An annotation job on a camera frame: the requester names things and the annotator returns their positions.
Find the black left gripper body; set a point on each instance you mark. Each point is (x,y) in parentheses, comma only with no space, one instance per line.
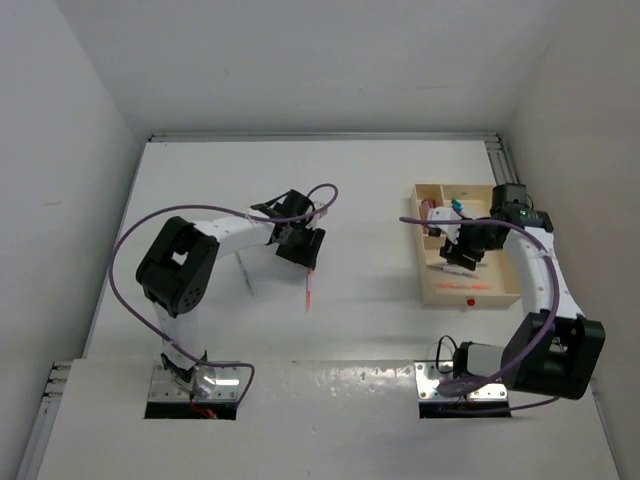
(297,228)

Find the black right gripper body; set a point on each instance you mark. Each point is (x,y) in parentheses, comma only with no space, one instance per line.
(475,239)

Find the orange highlighter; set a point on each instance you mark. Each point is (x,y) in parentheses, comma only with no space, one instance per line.
(308,291)

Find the orange highlighter pen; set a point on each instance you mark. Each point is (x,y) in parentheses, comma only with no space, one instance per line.
(460,286)

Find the teal capped white marker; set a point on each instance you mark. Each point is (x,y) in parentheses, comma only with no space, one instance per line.
(457,206)

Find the clear green pen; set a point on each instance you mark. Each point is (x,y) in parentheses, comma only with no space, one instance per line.
(244,273)

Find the pink eraser roll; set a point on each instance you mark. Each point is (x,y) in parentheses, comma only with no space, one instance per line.
(426,206)

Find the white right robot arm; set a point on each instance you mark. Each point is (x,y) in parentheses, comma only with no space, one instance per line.
(555,349)

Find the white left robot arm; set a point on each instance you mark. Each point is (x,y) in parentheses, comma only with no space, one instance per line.
(175,272)

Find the beige compartment tray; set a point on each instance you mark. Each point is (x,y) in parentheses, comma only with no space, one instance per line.
(494,268)

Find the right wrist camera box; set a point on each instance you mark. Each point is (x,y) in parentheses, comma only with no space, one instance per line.
(443,221)

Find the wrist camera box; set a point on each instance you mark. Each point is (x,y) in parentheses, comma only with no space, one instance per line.
(319,209)
(443,221)

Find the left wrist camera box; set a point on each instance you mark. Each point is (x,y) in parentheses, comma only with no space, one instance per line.
(319,209)

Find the aluminium rail back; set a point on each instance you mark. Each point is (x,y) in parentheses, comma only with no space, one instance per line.
(205,137)

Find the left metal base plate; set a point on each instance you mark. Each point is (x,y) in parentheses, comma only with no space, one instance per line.
(213,385)

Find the aluminium rail left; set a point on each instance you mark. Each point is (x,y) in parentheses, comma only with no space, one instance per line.
(45,418)

